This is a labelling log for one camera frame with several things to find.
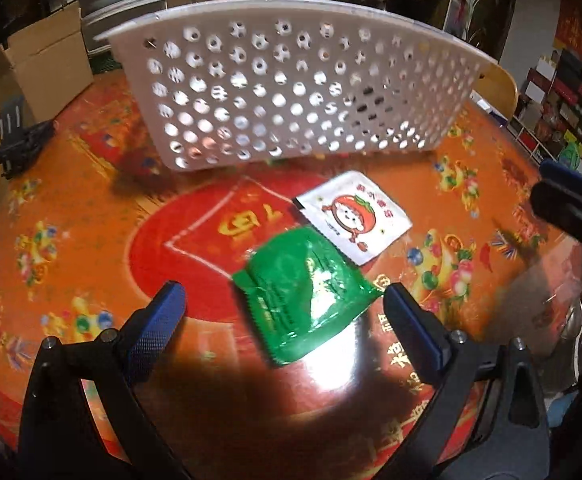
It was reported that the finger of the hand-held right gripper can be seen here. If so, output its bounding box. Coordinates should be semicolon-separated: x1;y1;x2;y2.
540;159;582;198
530;181;582;249

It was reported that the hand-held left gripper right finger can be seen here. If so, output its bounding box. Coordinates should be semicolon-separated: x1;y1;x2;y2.
382;282;552;480

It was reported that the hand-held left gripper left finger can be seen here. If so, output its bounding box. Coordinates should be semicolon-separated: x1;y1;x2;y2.
18;281;192;480

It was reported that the green foil packet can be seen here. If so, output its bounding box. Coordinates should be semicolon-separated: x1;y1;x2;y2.
232;226;386;367

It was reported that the white packet with cartoon print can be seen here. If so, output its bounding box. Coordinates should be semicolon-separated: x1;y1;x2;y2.
293;170;412;266

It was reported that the white perforated plastic basket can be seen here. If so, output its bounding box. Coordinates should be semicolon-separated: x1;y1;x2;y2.
93;0;499;173

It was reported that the shelf with boxes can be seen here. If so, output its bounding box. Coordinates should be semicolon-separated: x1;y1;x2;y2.
508;47;582;182

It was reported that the black folding phone stand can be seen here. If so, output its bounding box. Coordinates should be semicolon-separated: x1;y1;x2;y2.
0;97;56;179

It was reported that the open cardboard box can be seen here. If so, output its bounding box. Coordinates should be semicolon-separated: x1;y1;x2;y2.
0;2;94;126

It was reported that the grey plastic drawer unit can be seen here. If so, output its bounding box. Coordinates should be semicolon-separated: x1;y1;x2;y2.
76;0;166;56

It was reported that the red wall poster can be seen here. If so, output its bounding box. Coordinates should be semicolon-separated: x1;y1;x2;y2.
555;0;582;56

